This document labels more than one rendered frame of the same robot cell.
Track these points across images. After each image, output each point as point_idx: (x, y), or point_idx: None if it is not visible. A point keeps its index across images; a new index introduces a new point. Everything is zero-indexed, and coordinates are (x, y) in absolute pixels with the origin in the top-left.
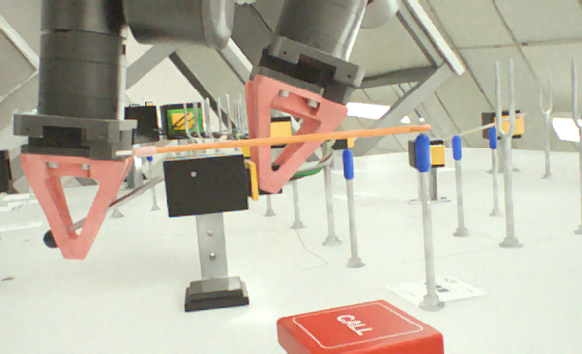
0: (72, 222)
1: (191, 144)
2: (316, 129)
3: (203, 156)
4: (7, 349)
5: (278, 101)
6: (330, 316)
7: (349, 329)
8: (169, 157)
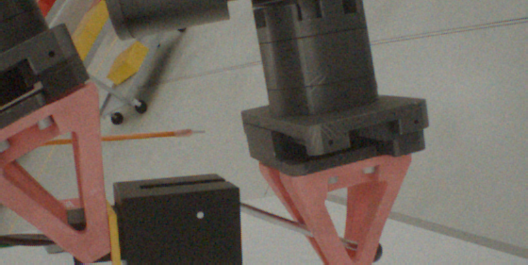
0: (362, 244)
1: (146, 132)
2: (16, 161)
3: (167, 180)
4: (304, 262)
5: None
6: (76, 206)
7: (72, 202)
8: (227, 184)
